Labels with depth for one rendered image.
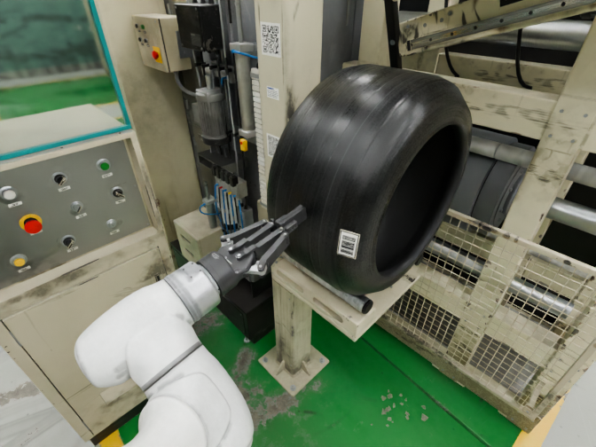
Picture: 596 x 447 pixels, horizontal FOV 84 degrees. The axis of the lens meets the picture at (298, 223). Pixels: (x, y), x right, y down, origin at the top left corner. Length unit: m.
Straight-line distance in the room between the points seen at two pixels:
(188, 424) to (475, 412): 1.62
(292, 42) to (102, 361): 0.77
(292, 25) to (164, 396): 0.80
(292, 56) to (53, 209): 0.81
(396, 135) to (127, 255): 0.98
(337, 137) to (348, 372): 1.43
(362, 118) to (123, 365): 0.57
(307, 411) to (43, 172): 1.42
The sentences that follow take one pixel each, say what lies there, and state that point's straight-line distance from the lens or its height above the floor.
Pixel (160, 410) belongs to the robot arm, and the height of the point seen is 1.18.
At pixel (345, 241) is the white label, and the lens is 0.67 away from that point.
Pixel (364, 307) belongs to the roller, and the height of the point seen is 0.91.
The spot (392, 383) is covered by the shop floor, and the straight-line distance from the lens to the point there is 1.91.
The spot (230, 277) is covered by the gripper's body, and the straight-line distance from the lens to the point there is 0.58.
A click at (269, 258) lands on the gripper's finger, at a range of 0.59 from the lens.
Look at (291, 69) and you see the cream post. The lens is 0.94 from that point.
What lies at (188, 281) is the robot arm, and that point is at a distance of 0.56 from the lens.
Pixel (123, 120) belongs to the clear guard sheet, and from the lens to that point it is 1.15.
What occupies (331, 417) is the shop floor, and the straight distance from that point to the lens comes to 1.79.
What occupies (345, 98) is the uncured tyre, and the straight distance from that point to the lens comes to 0.74.
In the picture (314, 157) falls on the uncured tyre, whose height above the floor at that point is 1.34.
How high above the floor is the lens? 1.63
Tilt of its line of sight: 36 degrees down
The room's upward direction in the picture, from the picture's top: straight up
